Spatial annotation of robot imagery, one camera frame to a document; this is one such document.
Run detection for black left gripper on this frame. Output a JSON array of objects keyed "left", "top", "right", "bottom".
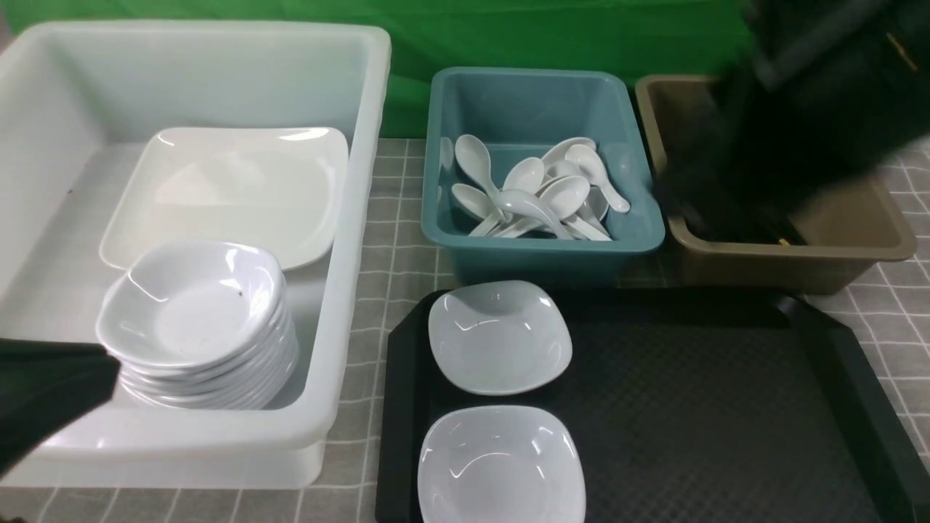
[{"left": 1, "top": 338, "right": 121, "bottom": 476}]

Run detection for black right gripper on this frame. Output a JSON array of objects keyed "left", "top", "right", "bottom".
[{"left": 654, "top": 1, "right": 929, "bottom": 219}]

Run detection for large white square plate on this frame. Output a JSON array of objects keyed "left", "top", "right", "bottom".
[{"left": 99, "top": 126, "right": 349, "bottom": 271}]

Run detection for small white bowl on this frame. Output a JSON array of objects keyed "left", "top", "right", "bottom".
[
  {"left": 428, "top": 280, "right": 573, "bottom": 397},
  {"left": 416, "top": 405, "right": 587, "bottom": 522}
]

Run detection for brown plastic bin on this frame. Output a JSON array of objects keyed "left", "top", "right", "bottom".
[{"left": 635, "top": 74, "right": 918, "bottom": 294}]

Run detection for stack of white bowls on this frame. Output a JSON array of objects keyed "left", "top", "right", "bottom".
[{"left": 96, "top": 240, "right": 300, "bottom": 410}]

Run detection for black chopsticks in bin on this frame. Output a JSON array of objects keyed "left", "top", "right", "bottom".
[{"left": 683, "top": 203, "right": 807, "bottom": 246}]

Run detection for green backdrop cloth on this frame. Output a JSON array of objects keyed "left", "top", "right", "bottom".
[{"left": 2, "top": 1, "right": 750, "bottom": 138}]

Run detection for grey checked tablecloth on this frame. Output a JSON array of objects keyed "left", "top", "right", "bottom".
[{"left": 2, "top": 139, "right": 928, "bottom": 522}]

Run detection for pile of white spoons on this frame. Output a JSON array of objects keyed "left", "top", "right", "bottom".
[{"left": 440, "top": 134, "right": 632, "bottom": 241}]

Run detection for teal plastic bin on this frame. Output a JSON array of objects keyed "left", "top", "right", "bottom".
[{"left": 421, "top": 67, "right": 666, "bottom": 288}]

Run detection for black serving tray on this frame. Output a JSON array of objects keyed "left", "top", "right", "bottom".
[{"left": 374, "top": 288, "right": 928, "bottom": 522}]

